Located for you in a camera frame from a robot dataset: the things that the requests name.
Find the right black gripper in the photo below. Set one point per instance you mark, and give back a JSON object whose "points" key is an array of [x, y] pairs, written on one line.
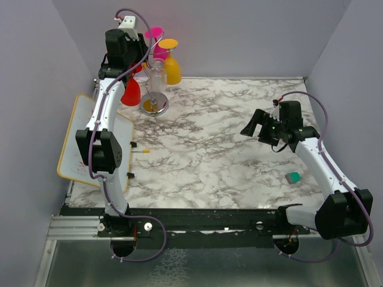
{"points": [[260, 116]]}

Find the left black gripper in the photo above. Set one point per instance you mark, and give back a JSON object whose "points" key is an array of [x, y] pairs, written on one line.
{"points": [[140, 45]]}

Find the clear wine glass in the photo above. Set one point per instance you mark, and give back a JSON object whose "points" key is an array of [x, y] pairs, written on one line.
{"points": [[157, 75]]}

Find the chrome wine glass rack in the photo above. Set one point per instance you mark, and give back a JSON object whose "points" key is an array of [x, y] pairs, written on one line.
{"points": [[158, 98]]}

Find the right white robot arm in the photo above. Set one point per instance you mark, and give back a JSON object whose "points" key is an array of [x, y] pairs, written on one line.
{"points": [[345, 208]]}

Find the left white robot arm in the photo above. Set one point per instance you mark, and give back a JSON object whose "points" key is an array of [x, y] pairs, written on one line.
{"points": [[98, 146]]}

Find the pink wine glass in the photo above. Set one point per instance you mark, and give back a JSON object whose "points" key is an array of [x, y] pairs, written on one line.
{"points": [[156, 53]]}

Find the yellow wine glass right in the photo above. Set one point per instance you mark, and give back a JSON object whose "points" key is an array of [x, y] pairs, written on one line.
{"points": [[171, 66]]}

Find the red wine glass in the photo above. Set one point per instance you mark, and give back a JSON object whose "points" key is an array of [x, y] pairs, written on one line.
{"points": [[132, 94]]}

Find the orange wine glass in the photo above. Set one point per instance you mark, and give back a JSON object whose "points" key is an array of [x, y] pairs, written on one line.
{"points": [[148, 106]]}

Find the green whiteboard eraser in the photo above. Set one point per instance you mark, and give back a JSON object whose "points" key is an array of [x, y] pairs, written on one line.
{"points": [[293, 177]]}

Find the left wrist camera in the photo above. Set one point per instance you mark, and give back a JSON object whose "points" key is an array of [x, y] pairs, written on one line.
{"points": [[129, 25]]}

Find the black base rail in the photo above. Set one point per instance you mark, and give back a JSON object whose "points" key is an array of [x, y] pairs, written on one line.
{"points": [[152, 229]]}

